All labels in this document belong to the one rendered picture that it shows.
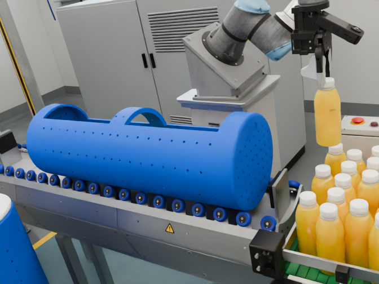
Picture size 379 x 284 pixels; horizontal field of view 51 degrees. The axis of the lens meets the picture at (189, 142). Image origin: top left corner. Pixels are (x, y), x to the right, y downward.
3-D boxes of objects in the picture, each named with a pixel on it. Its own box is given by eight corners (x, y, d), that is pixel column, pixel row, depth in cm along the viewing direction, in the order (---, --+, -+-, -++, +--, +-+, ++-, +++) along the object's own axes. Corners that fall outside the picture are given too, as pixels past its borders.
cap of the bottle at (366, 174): (368, 184, 100) (368, 178, 99) (358, 177, 103) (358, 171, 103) (382, 180, 100) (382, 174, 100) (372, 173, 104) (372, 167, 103)
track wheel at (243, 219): (238, 209, 115) (236, 209, 114) (253, 212, 113) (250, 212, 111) (236, 225, 115) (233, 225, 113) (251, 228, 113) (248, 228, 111)
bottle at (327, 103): (312, 140, 114) (309, 84, 107) (335, 134, 114) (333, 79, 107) (321, 149, 107) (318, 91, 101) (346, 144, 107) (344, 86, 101)
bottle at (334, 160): (330, 203, 122) (327, 156, 115) (323, 192, 128) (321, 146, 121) (352, 200, 122) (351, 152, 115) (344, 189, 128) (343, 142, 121)
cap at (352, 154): (364, 155, 112) (364, 150, 112) (358, 162, 110) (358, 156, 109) (350, 153, 115) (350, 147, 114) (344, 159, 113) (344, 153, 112)
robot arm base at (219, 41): (220, 32, 163) (233, 13, 156) (245, 58, 160) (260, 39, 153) (198, 38, 152) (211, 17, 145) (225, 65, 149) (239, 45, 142)
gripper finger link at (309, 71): (303, 89, 105) (302, 54, 103) (325, 89, 102) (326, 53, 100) (299, 92, 103) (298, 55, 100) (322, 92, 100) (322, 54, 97)
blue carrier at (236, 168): (91, 152, 179) (70, 92, 166) (277, 177, 131) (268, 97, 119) (41, 187, 158) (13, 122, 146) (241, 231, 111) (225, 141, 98)
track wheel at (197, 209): (195, 201, 124) (192, 200, 122) (207, 203, 121) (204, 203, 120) (192, 216, 123) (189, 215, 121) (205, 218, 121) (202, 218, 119)
